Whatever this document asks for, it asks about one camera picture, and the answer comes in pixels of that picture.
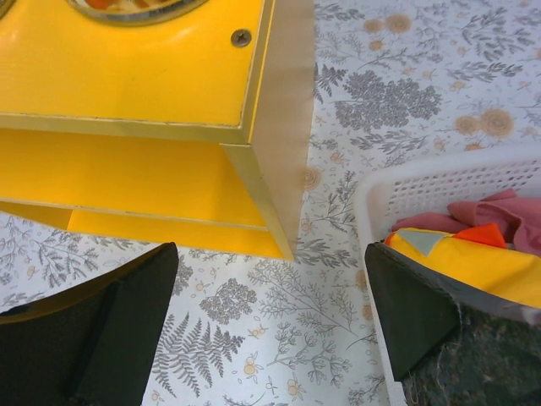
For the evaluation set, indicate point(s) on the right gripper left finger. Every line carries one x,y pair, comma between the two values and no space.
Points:
92,344

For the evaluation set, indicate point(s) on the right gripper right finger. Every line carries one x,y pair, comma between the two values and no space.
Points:
449,343

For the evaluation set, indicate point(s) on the silver pull-tab can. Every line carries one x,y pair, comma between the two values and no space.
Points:
134,13

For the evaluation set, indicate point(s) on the yellow cloth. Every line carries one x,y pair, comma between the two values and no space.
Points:
477,257

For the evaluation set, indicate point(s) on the pink cloth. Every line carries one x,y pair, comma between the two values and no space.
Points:
517,218

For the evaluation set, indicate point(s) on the white plastic basket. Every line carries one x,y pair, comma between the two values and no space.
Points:
431,183

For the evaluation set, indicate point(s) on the yellow wooden shelf cabinet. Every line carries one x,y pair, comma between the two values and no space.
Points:
193,131

